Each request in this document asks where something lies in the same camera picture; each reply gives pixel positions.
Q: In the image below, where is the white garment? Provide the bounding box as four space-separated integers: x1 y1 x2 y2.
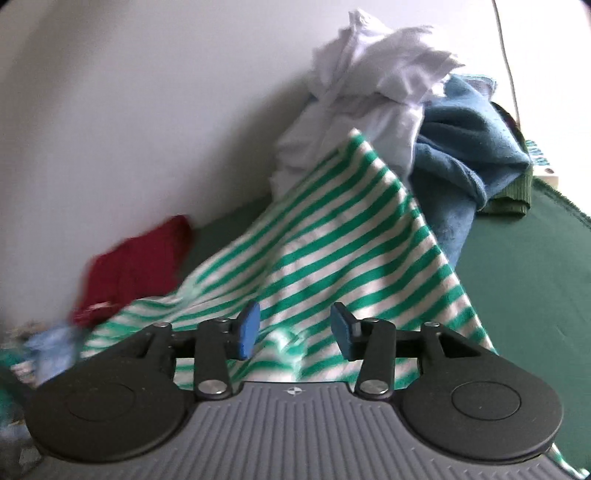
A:
270 8 465 197

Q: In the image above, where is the green white striped shirt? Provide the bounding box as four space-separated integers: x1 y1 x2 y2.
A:
81 128 585 478

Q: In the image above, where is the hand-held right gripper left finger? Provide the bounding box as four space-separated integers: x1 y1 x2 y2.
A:
111 300 262 400

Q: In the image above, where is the dark green knit garment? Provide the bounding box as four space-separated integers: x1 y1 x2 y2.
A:
478 102 534 217

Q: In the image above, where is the dark red garment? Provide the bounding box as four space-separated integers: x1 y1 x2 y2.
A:
71 215 195 328

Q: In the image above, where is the white cable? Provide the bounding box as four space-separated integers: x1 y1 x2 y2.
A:
492 0 525 130

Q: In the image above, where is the blue patterned cloth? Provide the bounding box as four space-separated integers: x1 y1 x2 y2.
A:
18 320 86 386

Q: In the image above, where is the white power strip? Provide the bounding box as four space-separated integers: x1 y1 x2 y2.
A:
525 138 561 185

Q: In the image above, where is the blue towel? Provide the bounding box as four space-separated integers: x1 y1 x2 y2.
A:
409 74 532 268

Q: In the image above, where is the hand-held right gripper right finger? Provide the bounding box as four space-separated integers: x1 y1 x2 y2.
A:
330 302 481 400

